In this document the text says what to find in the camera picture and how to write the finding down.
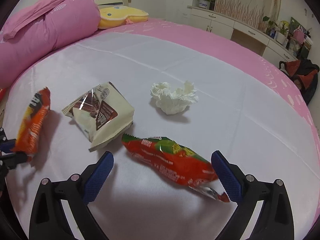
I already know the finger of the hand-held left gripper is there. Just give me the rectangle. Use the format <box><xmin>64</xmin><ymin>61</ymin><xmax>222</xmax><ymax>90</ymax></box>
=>
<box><xmin>0</xmin><ymin>127</ymin><xmax>17</xmax><ymax>153</ymax></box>
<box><xmin>0</xmin><ymin>152</ymin><xmax>27</xmax><ymax>170</ymax></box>

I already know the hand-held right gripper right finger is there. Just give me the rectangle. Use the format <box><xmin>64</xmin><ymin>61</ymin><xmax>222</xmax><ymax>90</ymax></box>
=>
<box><xmin>211</xmin><ymin>151</ymin><xmax>295</xmax><ymax>240</ymax></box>

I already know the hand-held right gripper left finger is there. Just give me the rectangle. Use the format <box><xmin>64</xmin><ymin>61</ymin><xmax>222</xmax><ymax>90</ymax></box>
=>
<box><xmin>29</xmin><ymin>151</ymin><xmax>115</xmax><ymax>240</ymax></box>

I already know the orange black snack bag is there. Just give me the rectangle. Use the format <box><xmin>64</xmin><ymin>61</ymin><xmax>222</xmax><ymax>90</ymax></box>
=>
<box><xmin>11</xmin><ymin>87</ymin><xmax>52</xmax><ymax>167</ymax></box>

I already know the red green snack wrapper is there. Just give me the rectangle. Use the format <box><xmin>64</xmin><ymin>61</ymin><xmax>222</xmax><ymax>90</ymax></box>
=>
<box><xmin>122</xmin><ymin>134</ymin><xmax>231</xmax><ymax>203</ymax></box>

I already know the cream brown snack wrapper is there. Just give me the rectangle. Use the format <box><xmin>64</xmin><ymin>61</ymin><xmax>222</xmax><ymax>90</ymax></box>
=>
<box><xmin>62</xmin><ymin>81</ymin><xmax>135</xmax><ymax>153</ymax></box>

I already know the white cloth sheet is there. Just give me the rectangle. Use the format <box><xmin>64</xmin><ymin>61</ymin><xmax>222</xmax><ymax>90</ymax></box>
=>
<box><xmin>0</xmin><ymin>31</ymin><xmax>318</xmax><ymax>240</ymax></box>

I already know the white crumpled tissue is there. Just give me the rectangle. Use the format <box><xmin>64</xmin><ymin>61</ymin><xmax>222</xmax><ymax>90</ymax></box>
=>
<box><xmin>150</xmin><ymin>80</ymin><xmax>199</xmax><ymax>115</ymax></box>

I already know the pink quilt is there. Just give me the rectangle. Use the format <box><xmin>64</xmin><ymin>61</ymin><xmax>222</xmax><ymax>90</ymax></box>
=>
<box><xmin>0</xmin><ymin>0</ymin><xmax>101</xmax><ymax>88</ymax></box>

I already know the black red backpack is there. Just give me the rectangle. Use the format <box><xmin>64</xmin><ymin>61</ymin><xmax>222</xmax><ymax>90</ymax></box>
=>
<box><xmin>279</xmin><ymin>59</ymin><xmax>320</xmax><ymax>105</ymax></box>

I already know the pink bed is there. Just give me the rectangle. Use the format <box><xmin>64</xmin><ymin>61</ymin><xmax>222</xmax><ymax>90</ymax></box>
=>
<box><xmin>0</xmin><ymin>17</ymin><xmax>320</xmax><ymax>240</ymax></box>

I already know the spiky potted plant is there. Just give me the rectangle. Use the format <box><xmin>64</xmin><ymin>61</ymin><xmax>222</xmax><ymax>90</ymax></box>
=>
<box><xmin>276</xmin><ymin>21</ymin><xmax>290</xmax><ymax>47</ymax></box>

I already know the cream long cabinet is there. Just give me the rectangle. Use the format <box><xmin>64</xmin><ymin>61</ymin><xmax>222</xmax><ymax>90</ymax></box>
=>
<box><xmin>187</xmin><ymin>5</ymin><xmax>298</xmax><ymax>63</ymax></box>

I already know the leafy potted plant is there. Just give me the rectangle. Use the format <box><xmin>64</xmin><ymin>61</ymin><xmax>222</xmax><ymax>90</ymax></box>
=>
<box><xmin>262</xmin><ymin>16</ymin><xmax>278</xmax><ymax>38</ymax></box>

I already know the pink handbag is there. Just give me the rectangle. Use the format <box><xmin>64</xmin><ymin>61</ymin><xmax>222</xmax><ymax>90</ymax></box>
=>
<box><xmin>292</xmin><ymin>26</ymin><xmax>306</xmax><ymax>43</ymax></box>

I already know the yellow plush pillow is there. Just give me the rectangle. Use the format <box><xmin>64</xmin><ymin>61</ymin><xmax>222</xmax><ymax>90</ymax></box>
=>
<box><xmin>97</xmin><ymin>5</ymin><xmax>149</xmax><ymax>30</ymax></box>

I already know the patterned beige curtain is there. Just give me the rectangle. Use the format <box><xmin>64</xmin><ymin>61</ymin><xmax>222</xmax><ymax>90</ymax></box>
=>
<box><xmin>214</xmin><ymin>0</ymin><xmax>282</xmax><ymax>32</ymax></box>

